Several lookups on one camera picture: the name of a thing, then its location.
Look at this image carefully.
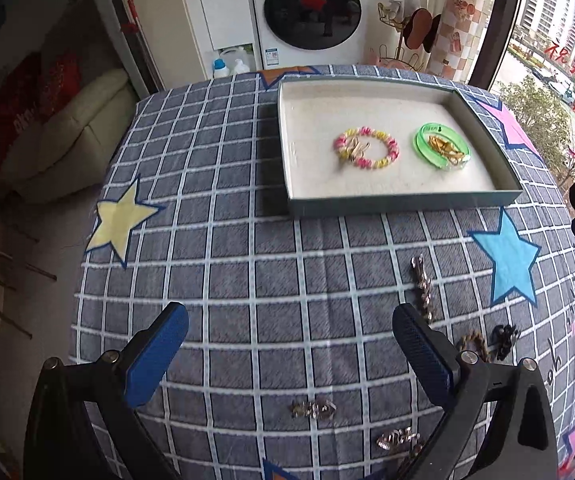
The lower white washing machine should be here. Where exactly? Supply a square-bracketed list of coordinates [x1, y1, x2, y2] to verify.
[253, 0, 369, 70]

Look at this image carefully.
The small silver heart clip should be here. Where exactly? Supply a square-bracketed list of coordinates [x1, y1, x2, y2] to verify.
[375, 427, 420, 452]

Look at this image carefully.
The brown braided bracelet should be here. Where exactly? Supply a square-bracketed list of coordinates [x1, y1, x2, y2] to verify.
[455, 329, 491, 363]

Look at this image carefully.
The metal slipper rack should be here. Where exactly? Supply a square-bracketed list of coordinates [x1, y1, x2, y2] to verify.
[365, 0, 440, 73]

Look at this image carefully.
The green translucent bangle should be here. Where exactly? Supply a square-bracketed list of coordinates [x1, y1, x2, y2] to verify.
[413, 122, 471, 170]

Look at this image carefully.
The black claw hair clip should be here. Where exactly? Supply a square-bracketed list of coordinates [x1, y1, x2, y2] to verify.
[491, 324, 521, 362]

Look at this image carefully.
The yellow hair tie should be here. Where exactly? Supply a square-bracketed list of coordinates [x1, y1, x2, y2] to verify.
[427, 134, 469, 167]

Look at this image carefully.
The blue cap detergent bottle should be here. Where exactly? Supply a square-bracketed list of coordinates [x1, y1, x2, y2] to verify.
[213, 58, 230, 79]

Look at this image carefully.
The pink yellow beaded bracelet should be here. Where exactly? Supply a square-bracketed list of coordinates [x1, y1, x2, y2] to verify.
[332, 126, 401, 170]

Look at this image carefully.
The white plastic bottle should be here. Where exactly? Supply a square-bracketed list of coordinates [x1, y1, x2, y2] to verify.
[231, 58, 251, 75]

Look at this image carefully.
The blue checkered star tablecloth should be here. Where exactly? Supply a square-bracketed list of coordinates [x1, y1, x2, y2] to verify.
[71, 66, 575, 479]

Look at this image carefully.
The red handled mop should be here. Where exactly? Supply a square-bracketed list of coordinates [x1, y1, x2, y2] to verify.
[120, 0, 165, 93]

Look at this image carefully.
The beige sofa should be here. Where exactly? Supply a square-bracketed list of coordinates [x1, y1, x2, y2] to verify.
[0, 68, 137, 204]

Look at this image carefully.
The pink checkered box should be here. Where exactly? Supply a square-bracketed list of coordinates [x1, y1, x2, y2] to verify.
[426, 0, 493, 84]

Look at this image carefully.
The green shallow tray box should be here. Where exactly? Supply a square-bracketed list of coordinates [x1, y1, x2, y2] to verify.
[278, 77, 523, 218]

